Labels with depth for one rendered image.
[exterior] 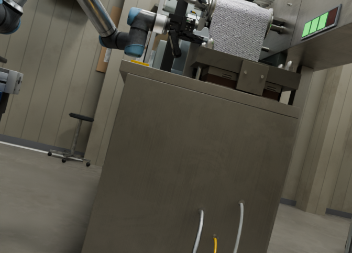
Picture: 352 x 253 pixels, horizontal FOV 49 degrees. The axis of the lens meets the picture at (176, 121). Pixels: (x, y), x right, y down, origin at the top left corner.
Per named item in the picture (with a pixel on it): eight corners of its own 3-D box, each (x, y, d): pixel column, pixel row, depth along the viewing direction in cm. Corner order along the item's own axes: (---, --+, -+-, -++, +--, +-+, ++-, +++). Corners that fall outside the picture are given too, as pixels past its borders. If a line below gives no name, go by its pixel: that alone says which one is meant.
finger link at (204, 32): (218, 29, 157) (196, 23, 158) (214, 43, 157) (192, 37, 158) (217, 31, 160) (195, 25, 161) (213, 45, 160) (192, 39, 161)
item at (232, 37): (201, 58, 162) (212, 15, 162) (254, 73, 164) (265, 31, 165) (201, 58, 161) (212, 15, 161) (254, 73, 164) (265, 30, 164)
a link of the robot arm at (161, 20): (153, 29, 155) (152, 33, 164) (164, 32, 156) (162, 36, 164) (157, 11, 156) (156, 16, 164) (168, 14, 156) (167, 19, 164)
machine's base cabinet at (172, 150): (109, 182, 383) (131, 98, 383) (172, 197, 390) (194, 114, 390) (62, 316, 132) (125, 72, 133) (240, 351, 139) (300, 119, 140)
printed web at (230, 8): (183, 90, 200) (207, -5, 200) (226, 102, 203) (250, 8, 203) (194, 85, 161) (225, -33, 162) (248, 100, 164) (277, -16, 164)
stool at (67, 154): (88, 161, 483) (99, 118, 483) (90, 168, 434) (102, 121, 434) (48, 152, 470) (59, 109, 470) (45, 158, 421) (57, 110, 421)
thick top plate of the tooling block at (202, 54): (189, 66, 157) (193, 52, 157) (282, 91, 162) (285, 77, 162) (195, 61, 141) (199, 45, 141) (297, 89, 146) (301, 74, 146)
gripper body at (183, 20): (197, 19, 157) (168, 11, 156) (192, 40, 157) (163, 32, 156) (195, 23, 165) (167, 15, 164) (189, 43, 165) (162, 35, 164)
